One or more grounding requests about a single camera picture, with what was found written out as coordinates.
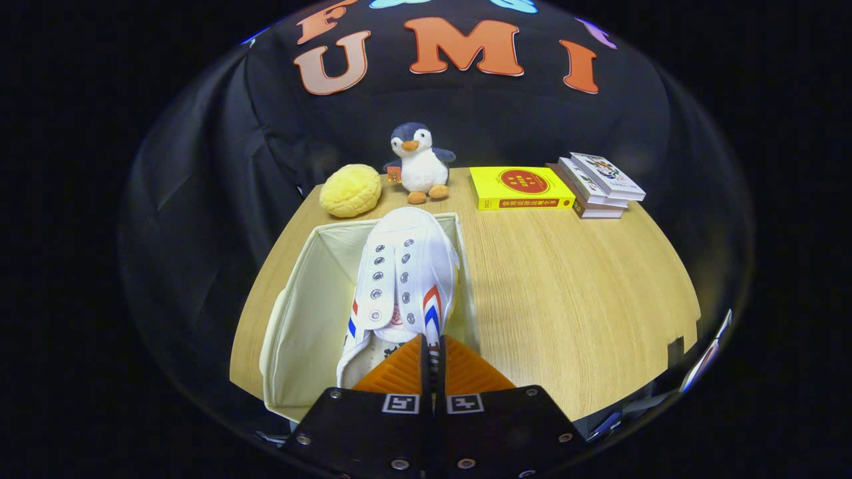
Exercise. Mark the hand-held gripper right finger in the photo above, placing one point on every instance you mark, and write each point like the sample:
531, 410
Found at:
506, 432

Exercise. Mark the yellow round plush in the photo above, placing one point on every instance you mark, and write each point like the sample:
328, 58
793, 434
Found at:
349, 191

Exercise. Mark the white illustrated cover book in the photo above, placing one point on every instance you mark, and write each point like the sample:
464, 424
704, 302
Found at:
607, 174

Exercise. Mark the white canvas shoe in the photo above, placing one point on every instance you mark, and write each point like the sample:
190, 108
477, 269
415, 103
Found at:
413, 266

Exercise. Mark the penguin plush toy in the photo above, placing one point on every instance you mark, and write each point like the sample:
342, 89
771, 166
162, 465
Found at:
423, 169

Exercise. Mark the yellow book red circle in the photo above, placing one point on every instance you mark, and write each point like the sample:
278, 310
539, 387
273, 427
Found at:
519, 186

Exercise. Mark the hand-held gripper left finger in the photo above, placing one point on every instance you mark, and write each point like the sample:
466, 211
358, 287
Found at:
363, 432

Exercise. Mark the black backdrop cloth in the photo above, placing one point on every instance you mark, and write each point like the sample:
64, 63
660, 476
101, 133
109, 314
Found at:
499, 113

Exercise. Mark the brown cover book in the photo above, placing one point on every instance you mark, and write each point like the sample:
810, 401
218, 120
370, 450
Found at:
596, 213

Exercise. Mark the beige fabric storage box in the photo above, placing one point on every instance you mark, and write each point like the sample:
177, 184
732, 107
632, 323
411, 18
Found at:
306, 319

